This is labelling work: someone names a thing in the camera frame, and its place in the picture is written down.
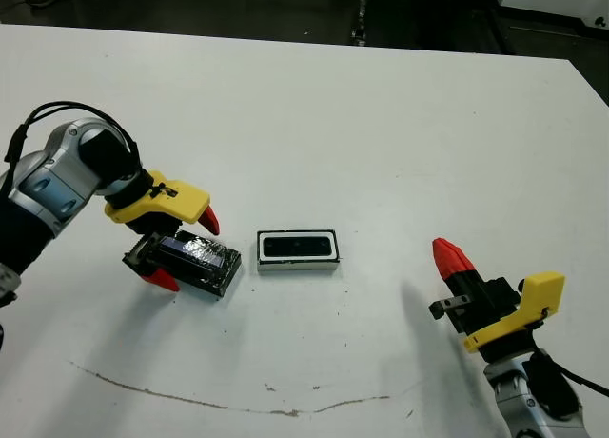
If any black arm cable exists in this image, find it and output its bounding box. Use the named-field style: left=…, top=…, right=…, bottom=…
left=532, top=342, right=609, bottom=396
left=2, top=101, right=142, bottom=191

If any small black camera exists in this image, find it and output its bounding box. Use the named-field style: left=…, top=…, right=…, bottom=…
left=262, top=235, right=332, bottom=259

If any white camera box base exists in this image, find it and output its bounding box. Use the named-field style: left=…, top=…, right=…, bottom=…
left=256, top=229, right=342, bottom=273

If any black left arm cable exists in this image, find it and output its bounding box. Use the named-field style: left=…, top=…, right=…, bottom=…
left=2, top=101, right=142, bottom=191

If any black shiny box lid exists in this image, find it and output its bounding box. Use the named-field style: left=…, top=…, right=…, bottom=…
left=122, top=231, right=243, bottom=300

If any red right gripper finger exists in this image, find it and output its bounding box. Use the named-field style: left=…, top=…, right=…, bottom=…
left=431, top=238, right=470, bottom=297
left=438, top=238, right=486, bottom=289

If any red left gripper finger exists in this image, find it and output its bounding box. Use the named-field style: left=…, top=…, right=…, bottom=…
left=197, top=206, right=221, bottom=236
left=141, top=268, right=181, bottom=294

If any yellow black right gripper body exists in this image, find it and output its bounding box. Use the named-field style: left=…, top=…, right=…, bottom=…
left=428, top=271, right=566, bottom=363

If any black metal rack post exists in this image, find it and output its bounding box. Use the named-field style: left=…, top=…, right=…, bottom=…
left=350, top=0, right=372, bottom=47

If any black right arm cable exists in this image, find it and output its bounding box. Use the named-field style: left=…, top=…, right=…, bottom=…
left=532, top=342, right=609, bottom=396

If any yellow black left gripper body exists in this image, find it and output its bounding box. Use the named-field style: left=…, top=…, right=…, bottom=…
left=104, top=169, right=211, bottom=268

